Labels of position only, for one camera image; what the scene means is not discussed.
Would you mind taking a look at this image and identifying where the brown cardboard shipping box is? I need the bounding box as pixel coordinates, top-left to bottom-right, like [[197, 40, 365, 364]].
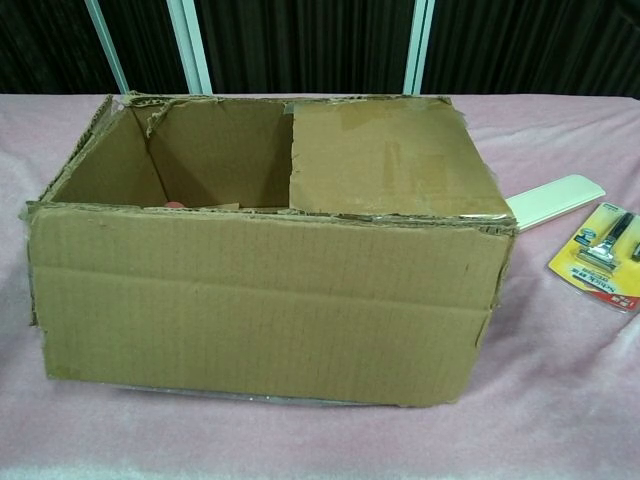
[[17, 91, 519, 410]]

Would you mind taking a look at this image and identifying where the dark pleated curtain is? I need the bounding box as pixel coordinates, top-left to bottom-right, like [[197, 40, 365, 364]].
[[0, 0, 640, 96]]

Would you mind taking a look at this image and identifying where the white flat plastic case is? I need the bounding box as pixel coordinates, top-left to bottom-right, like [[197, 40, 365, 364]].
[[503, 173, 608, 235]]

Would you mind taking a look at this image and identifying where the yellow razor blister pack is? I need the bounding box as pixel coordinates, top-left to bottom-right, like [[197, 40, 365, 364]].
[[547, 202, 640, 317]]

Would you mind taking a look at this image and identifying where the pink fuzzy tablecloth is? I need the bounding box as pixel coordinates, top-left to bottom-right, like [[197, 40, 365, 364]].
[[0, 92, 640, 480]]

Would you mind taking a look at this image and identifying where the wide white frame post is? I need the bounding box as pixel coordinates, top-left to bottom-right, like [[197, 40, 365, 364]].
[[167, 0, 212, 95]]

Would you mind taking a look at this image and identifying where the thin white frame post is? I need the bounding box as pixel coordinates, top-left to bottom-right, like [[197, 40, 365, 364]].
[[83, 0, 130, 95]]

